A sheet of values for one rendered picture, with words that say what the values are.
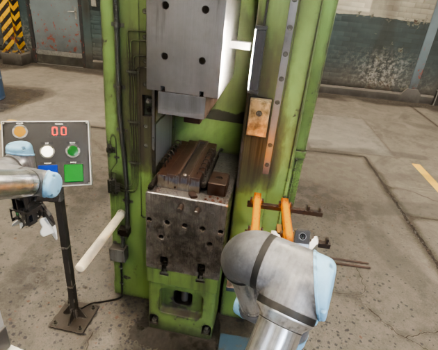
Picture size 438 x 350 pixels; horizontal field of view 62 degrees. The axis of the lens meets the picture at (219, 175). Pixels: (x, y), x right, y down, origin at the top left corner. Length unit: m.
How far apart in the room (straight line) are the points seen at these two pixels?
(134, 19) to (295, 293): 1.31
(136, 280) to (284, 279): 1.71
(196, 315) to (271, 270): 1.47
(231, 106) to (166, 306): 1.16
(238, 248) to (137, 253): 1.50
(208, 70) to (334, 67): 6.29
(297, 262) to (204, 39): 0.98
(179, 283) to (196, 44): 1.17
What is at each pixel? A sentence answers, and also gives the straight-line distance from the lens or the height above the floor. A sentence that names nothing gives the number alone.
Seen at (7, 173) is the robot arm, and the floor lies 1.33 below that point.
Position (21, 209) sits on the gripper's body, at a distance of 1.34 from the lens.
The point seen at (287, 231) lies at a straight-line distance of 1.37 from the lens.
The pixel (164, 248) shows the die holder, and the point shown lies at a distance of 1.83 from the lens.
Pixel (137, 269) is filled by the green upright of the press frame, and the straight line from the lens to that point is 2.27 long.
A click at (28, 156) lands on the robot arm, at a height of 1.26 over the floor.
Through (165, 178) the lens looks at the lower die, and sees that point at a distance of 1.68.
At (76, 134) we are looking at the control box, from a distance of 1.68.
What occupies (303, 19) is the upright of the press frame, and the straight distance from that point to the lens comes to 1.56.
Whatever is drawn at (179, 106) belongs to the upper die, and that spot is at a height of 1.31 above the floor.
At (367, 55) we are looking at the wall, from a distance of 7.77.
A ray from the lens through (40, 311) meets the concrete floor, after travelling 2.48.
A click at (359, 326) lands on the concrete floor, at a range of 2.56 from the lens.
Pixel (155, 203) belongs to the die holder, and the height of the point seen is 0.86.
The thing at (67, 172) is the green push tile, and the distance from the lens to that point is 1.66.
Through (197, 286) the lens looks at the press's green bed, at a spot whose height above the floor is 0.40.
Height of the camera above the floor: 1.78
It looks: 28 degrees down
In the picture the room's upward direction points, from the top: 6 degrees clockwise
